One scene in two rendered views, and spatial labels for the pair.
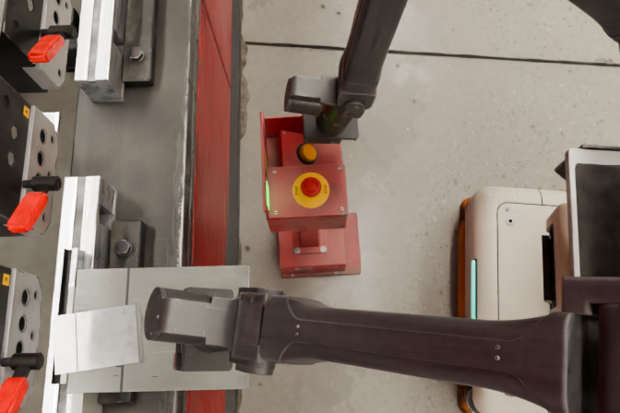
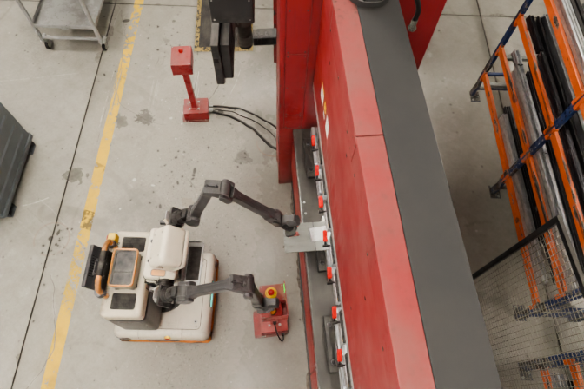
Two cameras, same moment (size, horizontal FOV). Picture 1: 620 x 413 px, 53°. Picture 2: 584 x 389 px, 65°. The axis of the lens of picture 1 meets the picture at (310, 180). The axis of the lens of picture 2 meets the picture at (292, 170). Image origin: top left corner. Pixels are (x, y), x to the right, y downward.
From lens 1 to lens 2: 1.96 m
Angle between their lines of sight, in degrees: 45
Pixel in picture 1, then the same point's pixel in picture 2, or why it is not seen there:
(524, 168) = (179, 364)
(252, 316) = (277, 217)
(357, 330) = (258, 206)
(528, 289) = not seen: hidden behind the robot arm
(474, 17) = not seen: outside the picture
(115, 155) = (330, 293)
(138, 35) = (329, 332)
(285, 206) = (278, 286)
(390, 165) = (239, 362)
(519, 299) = not seen: hidden behind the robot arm
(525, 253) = (191, 308)
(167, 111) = (317, 308)
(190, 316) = (289, 218)
